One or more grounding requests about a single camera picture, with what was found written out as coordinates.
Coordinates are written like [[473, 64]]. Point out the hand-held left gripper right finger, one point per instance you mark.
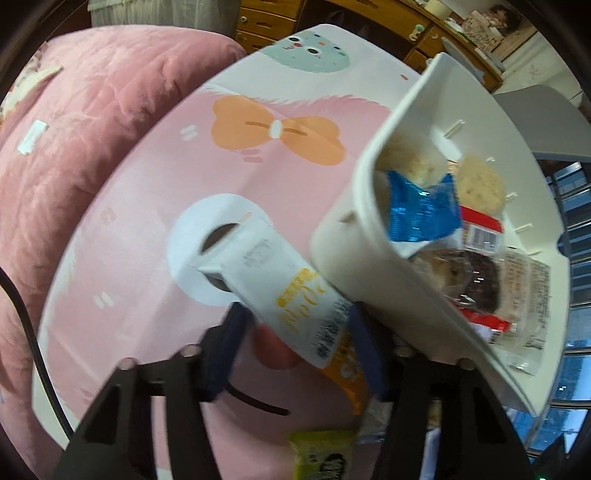
[[367, 355]]

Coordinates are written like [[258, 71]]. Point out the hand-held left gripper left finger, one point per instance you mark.
[[224, 350]]

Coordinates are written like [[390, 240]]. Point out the white yellow-print snack packet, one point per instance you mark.
[[277, 277]]

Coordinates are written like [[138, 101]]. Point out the white plastic bin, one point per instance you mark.
[[351, 240]]

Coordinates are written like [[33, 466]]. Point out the red-edged dark snack packet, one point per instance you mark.
[[475, 281]]

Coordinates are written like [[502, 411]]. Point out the clear purple-print snack packet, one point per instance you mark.
[[526, 295]]

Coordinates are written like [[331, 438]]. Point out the orange cracker packet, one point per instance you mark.
[[346, 374]]

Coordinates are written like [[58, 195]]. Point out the yellow-green candy packet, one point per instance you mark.
[[323, 457]]

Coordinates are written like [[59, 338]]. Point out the shiny blue snack packet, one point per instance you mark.
[[415, 212]]

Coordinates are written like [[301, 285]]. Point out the pale round cake packet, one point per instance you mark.
[[411, 157]]

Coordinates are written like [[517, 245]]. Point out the round cookie packet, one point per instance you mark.
[[480, 184]]

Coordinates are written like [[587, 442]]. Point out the pink blanket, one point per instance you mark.
[[92, 115]]

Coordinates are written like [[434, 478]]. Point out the white chair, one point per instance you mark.
[[545, 120]]

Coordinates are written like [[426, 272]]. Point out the grey cloth cover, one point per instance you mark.
[[161, 14]]

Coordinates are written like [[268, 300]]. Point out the pink printed picture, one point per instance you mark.
[[487, 23]]

